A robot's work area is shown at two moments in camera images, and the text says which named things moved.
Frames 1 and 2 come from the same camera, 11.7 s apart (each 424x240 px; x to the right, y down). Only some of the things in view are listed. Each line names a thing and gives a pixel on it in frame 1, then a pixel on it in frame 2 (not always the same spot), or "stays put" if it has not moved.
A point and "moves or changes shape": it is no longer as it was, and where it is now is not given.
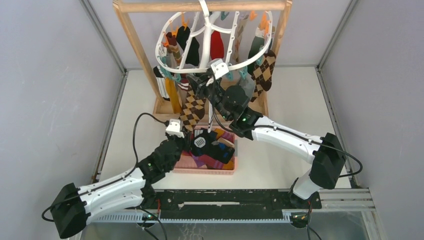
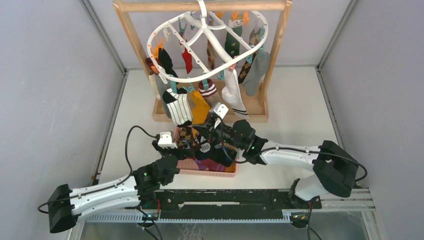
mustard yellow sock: x=171 y=83 → x=200 y=113
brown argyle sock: x=192 y=110 moves or changes shape
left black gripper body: x=181 y=143 → x=180 y=154
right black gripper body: x=205 y=87 → x=214 y=128
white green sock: x=257 y=45 → x=232 y=44
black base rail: x=228 y=204 stays put
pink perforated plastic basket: x=187 y=163 stays put
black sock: x=182 y=35 → x=165 y=62
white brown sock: x=161 y=82 → x=179 y=107
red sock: x=216 y=45 → x=187 y=57
